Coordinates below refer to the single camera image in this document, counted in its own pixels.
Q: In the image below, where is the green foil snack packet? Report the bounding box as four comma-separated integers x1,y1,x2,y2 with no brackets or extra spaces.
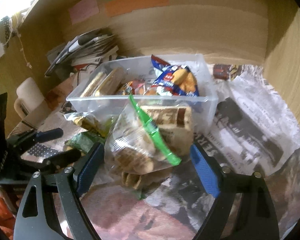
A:
65,131,106,154

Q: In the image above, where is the clear plastic storage bin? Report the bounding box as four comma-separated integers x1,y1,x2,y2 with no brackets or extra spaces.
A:
66,54,218,133

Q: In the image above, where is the white cushioned chair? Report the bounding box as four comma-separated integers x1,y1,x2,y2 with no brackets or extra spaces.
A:
14,77,44,119

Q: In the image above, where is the gold barcode cracker pack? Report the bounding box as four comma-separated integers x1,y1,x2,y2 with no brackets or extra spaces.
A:
93,67,125,96

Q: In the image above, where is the red snack packet in bin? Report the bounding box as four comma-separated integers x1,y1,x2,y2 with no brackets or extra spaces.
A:
115,80,151,95

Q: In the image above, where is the pink sticky note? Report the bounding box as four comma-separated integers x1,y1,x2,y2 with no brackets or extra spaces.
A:
68,0,100,24

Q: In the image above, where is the blue biscuit snack packet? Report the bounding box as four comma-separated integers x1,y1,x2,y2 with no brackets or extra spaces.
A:
145,55,199,97

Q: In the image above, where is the hanging string with tag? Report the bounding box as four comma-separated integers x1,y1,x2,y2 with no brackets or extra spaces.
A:
16,32,33,69

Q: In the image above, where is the yellow silver snack packet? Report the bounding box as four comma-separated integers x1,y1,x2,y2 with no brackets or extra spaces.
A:
63,112,109,138

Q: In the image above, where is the person's hand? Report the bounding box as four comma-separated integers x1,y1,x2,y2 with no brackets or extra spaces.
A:
0,187,18,218

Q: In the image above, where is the orange sticky note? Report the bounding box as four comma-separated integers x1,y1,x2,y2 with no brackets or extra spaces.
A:
104,0,169,17

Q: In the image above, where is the purple label cracker pack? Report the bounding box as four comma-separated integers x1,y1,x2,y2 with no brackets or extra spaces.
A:
80,72,107,98

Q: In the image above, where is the newspaper sheet covering table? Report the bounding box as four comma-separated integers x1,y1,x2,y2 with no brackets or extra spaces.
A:
8,63,300,240

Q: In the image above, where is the green zip bag of snacks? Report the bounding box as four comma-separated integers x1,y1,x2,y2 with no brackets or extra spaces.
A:
104,96,194,190

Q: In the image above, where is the stack of magazines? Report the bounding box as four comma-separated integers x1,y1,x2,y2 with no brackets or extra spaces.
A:
45,28,116,77

